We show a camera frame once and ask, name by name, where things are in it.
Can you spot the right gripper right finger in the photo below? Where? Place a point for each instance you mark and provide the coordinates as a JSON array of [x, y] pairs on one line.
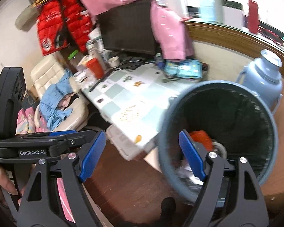
[[244, 203]]

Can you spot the pink striped bed sheet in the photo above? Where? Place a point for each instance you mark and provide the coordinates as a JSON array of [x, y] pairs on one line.
[[64, 201]]

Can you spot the red plastic cup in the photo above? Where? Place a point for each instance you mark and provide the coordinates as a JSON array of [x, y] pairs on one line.
[[94, 65]]

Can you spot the cream leather office chair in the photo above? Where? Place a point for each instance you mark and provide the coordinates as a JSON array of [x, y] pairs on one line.
[[60, 108]]

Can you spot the blue garment on chair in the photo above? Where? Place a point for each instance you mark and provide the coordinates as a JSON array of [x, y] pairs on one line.
[[51, 98]]

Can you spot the black computer monitor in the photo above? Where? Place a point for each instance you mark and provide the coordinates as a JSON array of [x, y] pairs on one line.
[[128, 28]]

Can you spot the red wrapper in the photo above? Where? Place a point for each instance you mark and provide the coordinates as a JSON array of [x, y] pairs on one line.
[[203, 138]]

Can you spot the green lid jar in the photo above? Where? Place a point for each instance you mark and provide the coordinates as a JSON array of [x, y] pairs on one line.
[[75, 57]]

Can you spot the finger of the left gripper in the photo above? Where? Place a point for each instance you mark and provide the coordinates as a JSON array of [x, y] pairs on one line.
[[58, 133]]

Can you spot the pink hanging garment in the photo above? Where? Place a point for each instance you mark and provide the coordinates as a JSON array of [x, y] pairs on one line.
[[168, 28]]

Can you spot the white paper cup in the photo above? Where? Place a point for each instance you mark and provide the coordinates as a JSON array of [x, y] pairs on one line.
[[114, 62]]

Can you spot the white tape roll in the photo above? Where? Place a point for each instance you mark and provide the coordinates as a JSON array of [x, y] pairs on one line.
[[219, 149]]

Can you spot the blue water jug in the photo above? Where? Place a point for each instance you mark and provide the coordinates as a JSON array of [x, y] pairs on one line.
[[206, 10]]

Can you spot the pink striped cartoon quilt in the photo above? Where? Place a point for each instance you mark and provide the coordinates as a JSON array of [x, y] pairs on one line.
[[29, 122]]

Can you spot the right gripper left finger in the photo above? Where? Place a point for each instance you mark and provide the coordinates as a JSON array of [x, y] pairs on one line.
[[41, 204]]

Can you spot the light blue thermos jug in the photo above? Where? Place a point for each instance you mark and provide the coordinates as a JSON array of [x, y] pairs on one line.
[[262, 76]]

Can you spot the blue patterned pencil pouch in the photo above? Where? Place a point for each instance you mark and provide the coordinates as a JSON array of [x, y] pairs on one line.
[[187, 69]]

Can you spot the red hanging jacket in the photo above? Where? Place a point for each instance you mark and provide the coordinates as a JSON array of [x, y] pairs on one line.
[[62, 22]]

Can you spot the desk with checkered cover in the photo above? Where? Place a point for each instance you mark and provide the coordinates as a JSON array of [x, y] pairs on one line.
[[135, 101]]

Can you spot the person's left hand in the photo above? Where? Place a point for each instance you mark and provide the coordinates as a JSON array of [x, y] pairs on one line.
[[6, 183]]

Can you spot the blue trash bin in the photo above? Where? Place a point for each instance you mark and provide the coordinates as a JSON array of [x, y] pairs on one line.
[[231, 115]]

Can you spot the red bottle on sill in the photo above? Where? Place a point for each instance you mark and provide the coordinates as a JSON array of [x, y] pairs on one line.
[[253, 17]]

